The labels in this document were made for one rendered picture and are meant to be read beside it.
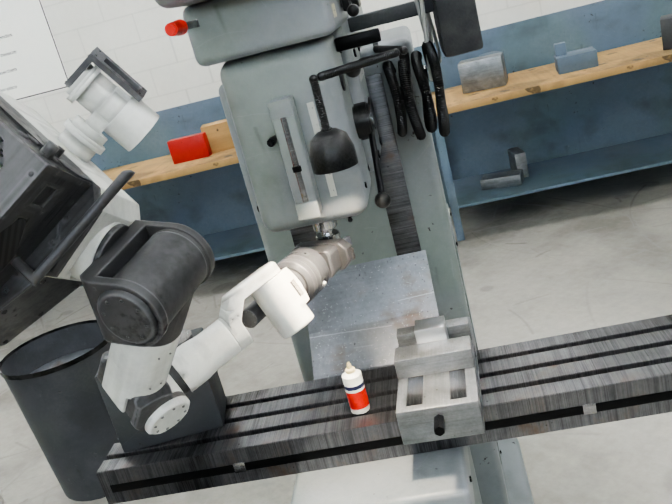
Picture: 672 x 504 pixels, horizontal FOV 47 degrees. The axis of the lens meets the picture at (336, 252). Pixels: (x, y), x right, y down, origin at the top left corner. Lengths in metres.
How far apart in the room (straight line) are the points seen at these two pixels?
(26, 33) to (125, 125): 5.17
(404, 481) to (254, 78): 0.78
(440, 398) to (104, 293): 0.69
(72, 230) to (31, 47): 5.29
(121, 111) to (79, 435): 2.37
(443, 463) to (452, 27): 0.85
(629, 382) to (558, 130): 4.37
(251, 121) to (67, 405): 2.09
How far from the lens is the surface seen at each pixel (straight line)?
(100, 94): 1.09
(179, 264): 0.99
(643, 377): 1.54
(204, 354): 1.25
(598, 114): 5.84
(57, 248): 0.97
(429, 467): 1.52
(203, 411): 1.67
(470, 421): 1.42
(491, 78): 5.13
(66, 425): 3.31
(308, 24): 1.29
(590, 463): 2.86
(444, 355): 1.48
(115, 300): 0.95
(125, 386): 1.14
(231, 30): 1.31
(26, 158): 0.91
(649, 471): 2.81
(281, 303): 1.27
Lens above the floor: 1.69
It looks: 18 degrees down
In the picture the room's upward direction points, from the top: 15 degrees counter-clockwise
